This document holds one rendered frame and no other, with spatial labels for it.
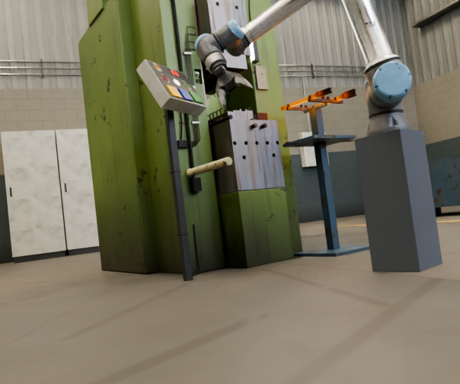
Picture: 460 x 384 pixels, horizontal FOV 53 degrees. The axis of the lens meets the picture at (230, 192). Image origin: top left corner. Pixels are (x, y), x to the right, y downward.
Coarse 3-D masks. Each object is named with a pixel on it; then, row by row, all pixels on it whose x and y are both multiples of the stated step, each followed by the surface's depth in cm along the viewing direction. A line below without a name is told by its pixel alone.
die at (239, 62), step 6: (222, 54) 291; (228, 54) 294; (228, 60) 293; (234, 60) 296; (240, 60) 299; (204, 66) 307; (228, 66) 293; (234, 66) 295; (240, 66) 298; (246, 66) 301; (204, 72) 308; (240, 72) 307; (204, 78) 311; (210, 78) 312; (204, 84) 323
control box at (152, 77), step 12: (144, 60) 242; (144, 72) 242; (156, 72) 241; (168, 72) 253; (180, 72) 267; (156, 84) 238; (168, 84) 243; (180, 84) 255; (156, 96) 238; (168, 96) 234; (168, 108) 241; (180, 108) 247; (192, 108) 254; (204, 108) 262
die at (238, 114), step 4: (228, 112) 289; (232, 112) 290; (236, 112) 292; (240, 112) 294; (244, 112) 296; (248, 112) 298; (252, 112) 299; (220, 116) 295; (224, 116) 292; (232, 116) 290; (236, 116) 292; (240, 116) 293; (244, 116) 295; (248, 116) 297; (252, 116) 299; (208, 120) 308; (212, 120) 303
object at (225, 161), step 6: (210, 162) 261; (216, 162) 254; (222, 162) 248; (228, 162) 247; (192, 168) 278; (198, 168) 270; (204, 168) 265; (210, 168) 260; (216, 168) 258; (192, 174) 279
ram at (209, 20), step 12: (204, 0) 292; (216, 0) 293; (228, 0) 299; (240, 0) 304; (204, 12) 293; (216, 12) 292; (228, 12) 298; (240, 12) 303; (204, 24) 294; (216, 24) 291; (240, 24) 302
